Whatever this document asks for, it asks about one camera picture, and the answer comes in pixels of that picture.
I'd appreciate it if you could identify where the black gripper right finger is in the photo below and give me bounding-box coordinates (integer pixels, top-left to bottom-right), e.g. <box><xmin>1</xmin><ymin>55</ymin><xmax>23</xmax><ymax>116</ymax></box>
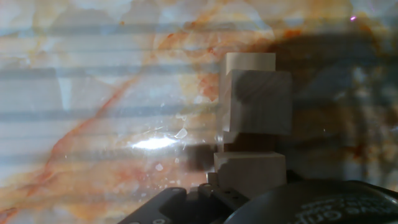
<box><xmin>286</xmin><ymin>169</ymin><xmax>304</xmax><ymax>184</ymax></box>

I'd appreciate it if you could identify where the orange marble pattern mat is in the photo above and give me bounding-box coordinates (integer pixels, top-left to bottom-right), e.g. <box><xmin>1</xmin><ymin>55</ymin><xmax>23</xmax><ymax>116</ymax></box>
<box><xmin>0</xmin><ymin>0</ymin><xmax>398</xmax><ymax>224</ymax></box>

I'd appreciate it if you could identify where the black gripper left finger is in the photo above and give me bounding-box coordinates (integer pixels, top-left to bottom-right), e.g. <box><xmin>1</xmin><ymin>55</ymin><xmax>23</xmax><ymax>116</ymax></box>
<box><xmin>117</xmin><ymin>172</ymin><xmax>249</xmax><ymax>224</ymax></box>

